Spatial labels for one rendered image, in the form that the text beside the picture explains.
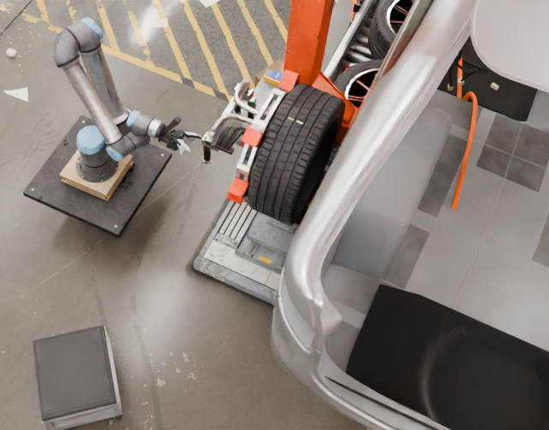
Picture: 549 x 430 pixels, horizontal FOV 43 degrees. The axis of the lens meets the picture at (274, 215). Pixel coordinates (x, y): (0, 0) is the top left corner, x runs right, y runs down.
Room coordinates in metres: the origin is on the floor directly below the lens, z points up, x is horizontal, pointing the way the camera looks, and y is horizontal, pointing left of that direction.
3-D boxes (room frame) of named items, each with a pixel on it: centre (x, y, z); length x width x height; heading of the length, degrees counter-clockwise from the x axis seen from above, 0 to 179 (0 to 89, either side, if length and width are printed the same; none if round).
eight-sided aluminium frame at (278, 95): (1.99, 0.09, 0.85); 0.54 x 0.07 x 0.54; 163
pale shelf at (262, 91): (2.58, 0.15, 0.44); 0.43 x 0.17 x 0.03; 163
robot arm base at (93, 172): (2.01, 1.01, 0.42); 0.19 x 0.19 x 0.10
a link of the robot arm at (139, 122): (2.02, 0.72, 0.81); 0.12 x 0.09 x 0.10; 73
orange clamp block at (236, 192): (1.69, 0.18, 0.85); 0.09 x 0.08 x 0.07; 163
